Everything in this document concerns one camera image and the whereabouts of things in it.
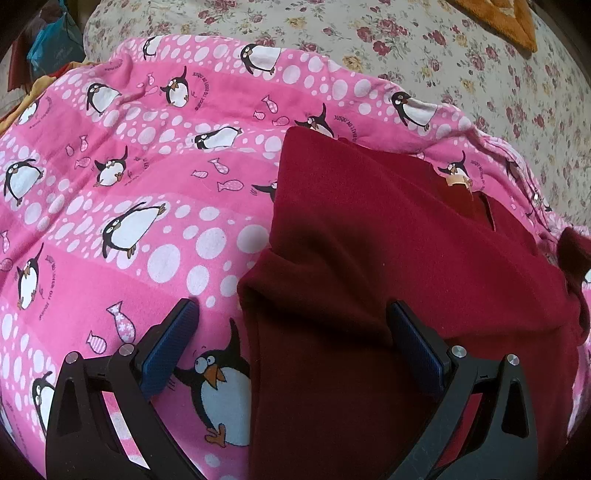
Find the dark red garment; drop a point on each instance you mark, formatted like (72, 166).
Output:
(346, 230)

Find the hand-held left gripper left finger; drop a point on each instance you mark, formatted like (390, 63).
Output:
(167, 345)

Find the floral bedsheet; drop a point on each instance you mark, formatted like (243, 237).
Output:
(392, 46)

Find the pink penguin print blanket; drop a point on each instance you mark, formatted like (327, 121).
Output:
(138, 184)

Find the yellow orange cloth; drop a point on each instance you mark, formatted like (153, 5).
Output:
(32, 92)

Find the blue plastic bag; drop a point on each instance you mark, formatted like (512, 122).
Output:
(51, 44)

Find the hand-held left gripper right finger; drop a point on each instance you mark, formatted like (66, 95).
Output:
(415, 346)

